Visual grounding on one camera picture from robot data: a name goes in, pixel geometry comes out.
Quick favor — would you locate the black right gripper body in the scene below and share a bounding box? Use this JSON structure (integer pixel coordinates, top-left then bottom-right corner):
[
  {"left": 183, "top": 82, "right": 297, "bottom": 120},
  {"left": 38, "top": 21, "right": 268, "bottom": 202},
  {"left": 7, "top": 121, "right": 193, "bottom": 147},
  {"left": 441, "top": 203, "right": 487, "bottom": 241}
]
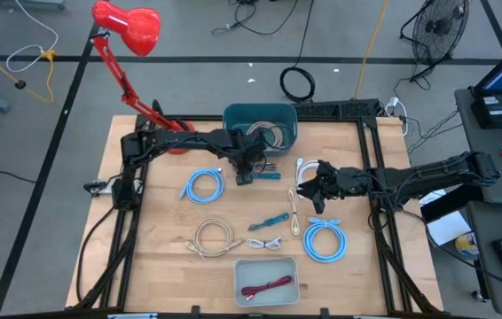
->
[{"left": 324, "top": 167, "right": 371, "bottom": 200}]

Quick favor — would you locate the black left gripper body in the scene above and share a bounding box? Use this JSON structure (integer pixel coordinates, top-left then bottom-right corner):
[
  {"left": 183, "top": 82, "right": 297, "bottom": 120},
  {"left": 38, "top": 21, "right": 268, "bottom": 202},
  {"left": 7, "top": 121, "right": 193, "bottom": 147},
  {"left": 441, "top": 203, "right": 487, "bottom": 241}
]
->
[{"left": 228, "top": 131, "right": 267, "bottom": 175}]

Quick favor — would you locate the beige cable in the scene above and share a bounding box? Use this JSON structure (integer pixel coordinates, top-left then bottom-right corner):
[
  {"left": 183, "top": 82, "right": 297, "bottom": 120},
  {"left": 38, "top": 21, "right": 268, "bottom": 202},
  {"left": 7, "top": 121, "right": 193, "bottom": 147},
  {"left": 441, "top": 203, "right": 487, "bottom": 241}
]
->
[
  {"left": 246, "top": 121, "right": 286, "bottom": 150},
  {"left": 184, "top": 216, "right": 244, "bottom": 261},
  {"left": 287, "top": 187, "right": 301, "bottom": 237}
]

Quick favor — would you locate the teal plastic bin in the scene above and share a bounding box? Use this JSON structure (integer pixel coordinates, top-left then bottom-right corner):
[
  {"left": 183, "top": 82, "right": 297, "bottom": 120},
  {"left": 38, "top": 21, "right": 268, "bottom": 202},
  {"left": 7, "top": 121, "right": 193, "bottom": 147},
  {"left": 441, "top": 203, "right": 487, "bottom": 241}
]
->
[{"left": 223, "top": 103, "right": 299, "bottom": 157}]

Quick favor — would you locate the light blue cable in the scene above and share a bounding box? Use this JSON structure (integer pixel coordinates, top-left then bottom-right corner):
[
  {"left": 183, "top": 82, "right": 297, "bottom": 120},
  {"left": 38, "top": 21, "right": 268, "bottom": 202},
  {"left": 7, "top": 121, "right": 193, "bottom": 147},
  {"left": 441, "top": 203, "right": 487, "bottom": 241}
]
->
[
  {"left": 302, "top": 216, "right": 349, "bottom": 265},
  {"left": 179, "top": 167, "right": 225, "bottom": 205}
]

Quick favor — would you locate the grey plastic tray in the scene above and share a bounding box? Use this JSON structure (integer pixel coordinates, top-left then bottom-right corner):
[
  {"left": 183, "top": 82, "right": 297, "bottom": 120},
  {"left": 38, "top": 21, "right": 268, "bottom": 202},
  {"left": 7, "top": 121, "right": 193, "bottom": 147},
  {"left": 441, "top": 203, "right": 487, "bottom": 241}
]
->
[{"left": 232, "top": 256, "right": 301, "bottom": 308}]

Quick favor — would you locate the maroon cable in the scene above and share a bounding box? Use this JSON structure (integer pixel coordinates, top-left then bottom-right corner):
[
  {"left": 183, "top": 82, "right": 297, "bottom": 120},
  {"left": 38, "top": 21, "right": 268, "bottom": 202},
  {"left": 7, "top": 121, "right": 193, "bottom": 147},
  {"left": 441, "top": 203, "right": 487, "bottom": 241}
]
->
[{"left": 240, "top": 274, "right": 294, "bottom": 302}]

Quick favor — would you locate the small white paper sheet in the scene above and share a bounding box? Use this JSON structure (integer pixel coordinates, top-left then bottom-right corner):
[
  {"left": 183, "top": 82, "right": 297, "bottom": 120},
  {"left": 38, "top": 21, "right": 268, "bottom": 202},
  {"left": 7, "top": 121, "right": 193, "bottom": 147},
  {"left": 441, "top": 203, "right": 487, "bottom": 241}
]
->
[{"left": 418, "top": 189, "right": 448, "bottom": 206}]

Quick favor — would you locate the yellow and blue round object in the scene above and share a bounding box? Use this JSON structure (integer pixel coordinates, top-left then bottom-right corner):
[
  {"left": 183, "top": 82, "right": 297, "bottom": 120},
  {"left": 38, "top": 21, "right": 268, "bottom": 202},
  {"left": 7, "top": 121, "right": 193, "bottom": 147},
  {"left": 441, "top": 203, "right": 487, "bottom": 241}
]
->
[{"left": 454, "top": 232, "right": 481, "bottom": 259}]

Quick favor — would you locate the dark grey desk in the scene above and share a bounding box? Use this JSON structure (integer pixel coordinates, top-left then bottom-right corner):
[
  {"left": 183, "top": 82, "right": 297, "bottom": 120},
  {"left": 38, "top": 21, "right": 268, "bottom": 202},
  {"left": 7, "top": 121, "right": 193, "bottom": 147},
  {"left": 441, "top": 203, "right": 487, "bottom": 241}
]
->
[{"left": 466, "top": 201, "right": 502, "bottom": 318}]

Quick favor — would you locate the black mini computer box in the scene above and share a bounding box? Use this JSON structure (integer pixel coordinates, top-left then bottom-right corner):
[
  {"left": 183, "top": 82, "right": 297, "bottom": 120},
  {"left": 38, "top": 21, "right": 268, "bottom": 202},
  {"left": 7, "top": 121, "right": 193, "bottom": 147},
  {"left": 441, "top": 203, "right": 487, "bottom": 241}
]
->
[{"left": 470, "top": 92, "right": 502, "bottom": 129}]

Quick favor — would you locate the red desk lamp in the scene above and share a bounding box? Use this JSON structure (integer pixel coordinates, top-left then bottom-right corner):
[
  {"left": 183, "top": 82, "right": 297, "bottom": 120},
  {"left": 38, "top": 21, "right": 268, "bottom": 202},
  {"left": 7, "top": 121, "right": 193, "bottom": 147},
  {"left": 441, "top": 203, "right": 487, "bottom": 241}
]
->
[{"left": 90, "top": 0, "right": 197, "bottom": 156}]

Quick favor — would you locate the black floor fan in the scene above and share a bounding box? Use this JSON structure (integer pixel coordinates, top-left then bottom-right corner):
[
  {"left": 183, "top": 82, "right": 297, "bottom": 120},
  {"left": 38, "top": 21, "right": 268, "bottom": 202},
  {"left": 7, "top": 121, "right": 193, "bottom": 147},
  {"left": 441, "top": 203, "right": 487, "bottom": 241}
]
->
[{"left": 399, "top": 0, "right": 472, "bottom": 83}]

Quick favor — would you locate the black coiled cable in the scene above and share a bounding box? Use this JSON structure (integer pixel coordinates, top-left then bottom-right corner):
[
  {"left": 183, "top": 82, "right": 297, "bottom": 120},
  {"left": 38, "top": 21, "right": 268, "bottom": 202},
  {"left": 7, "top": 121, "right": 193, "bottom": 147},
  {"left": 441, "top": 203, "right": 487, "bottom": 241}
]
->
[{"left": 279, "top": 0, "right": 317, "bottom": 103}]

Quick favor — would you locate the black aluminium frame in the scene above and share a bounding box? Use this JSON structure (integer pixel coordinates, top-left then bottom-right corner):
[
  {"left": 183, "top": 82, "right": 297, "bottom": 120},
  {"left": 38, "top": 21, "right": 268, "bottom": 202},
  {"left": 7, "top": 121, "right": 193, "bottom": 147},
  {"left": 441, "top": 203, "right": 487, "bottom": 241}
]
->
[{"left": 73, "top": 99, "right": 445, "bottom": 319}]

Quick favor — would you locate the white power plug cable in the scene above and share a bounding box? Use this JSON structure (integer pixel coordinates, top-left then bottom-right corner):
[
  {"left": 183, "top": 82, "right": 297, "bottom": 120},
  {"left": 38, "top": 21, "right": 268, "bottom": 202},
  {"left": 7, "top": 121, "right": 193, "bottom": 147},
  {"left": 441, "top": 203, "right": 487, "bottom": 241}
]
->
[{"left": 383, "top": 96, "right": 410, "bottom": 136}]

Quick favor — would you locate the black loose cable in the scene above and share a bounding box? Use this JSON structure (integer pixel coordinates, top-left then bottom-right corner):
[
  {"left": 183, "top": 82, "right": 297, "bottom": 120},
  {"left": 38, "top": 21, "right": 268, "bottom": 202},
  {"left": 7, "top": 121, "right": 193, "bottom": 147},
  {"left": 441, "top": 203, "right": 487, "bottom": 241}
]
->
[{"left": 210, "top": 0, "right": 301, "bottom": 36}]

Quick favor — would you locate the yellow extension cord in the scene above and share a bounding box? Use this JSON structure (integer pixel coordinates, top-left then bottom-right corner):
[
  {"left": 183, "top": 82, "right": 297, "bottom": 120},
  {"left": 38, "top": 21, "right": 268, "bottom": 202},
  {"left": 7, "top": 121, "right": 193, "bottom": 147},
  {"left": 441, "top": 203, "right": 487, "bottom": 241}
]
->
[{"left": 353, "top": 0, "right": 390, "bottom": 101}]

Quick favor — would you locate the yellow cable with plug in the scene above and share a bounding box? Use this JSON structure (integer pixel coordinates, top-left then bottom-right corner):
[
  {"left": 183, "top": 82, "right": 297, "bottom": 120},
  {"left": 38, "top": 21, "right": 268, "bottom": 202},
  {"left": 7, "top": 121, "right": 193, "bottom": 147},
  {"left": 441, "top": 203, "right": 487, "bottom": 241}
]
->
[{"left": 0, "top": 37, "right": 57, "bottom": 104}]

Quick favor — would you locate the white loose cable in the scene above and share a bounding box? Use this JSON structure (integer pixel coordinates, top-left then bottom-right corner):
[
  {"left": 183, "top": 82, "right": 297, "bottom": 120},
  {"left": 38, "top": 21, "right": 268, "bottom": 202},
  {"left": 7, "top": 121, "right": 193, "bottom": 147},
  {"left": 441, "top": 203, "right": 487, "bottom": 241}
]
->
[{"left": 5, "top": 0, "right": 60, "bottom": 74}]

